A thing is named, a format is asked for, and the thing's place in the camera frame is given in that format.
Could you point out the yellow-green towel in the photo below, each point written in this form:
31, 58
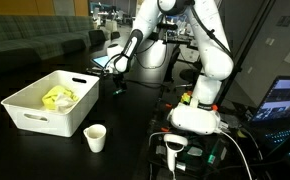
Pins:
53, 95

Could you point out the green plaid couch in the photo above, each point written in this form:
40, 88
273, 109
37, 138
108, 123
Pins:
25, 36

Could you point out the white VR controller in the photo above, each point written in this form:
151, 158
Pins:
171, 150

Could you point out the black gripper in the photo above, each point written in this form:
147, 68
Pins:
118, 77

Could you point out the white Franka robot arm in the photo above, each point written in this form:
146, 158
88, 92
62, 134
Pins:
215, 60

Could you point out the green Expo marker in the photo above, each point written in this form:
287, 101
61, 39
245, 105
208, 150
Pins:
118, 91

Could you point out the white mug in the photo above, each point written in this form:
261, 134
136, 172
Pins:
95, 140

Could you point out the white plastic basket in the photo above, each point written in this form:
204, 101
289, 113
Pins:
61, 126

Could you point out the black conference chair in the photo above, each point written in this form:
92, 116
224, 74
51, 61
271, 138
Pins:
97, 37
154, 36
115, 35

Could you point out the tablet on stand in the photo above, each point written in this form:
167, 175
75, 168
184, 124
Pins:
100, 61

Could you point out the black stereo camera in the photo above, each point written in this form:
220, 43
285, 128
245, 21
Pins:
170, 26

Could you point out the open laptop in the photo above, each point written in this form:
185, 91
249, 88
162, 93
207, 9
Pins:
281, 100

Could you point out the white VR headset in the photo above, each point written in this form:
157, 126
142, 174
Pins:
193, 120

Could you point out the small yellow plastic piece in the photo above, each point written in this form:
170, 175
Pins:
185, 98

